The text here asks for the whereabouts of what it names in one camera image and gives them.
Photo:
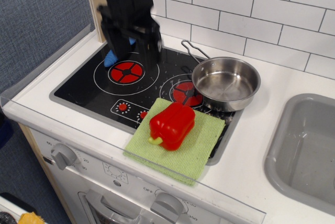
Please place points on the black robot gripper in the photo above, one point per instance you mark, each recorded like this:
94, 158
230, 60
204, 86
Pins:
122, 19

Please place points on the red toy bell pepper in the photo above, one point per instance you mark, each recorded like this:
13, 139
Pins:
170, 127

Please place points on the stainless steel pot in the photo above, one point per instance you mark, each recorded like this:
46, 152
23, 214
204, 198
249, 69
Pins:
226, 84

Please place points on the black toy stovetop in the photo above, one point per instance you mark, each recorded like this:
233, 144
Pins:
122, 94

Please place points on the green woven cloth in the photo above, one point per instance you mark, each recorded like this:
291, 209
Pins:
186, 163

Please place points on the grey left oven knob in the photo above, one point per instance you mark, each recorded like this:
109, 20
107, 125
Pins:
63, 156

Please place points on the grey oven knob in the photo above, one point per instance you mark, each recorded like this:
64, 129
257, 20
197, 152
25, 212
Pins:
168, 207
63, 156

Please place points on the white toy oven front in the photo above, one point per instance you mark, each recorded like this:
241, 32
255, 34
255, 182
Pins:
97, 192

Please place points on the grey right oven knob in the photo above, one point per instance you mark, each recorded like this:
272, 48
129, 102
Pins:
168, 207

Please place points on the grey toy sink basin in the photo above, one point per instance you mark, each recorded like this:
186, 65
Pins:
300, 160

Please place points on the yellow object at corner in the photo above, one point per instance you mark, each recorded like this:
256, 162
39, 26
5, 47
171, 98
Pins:
30, 218

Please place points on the blue handled metal spoon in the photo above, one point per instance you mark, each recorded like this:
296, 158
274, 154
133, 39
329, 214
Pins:
111, 58

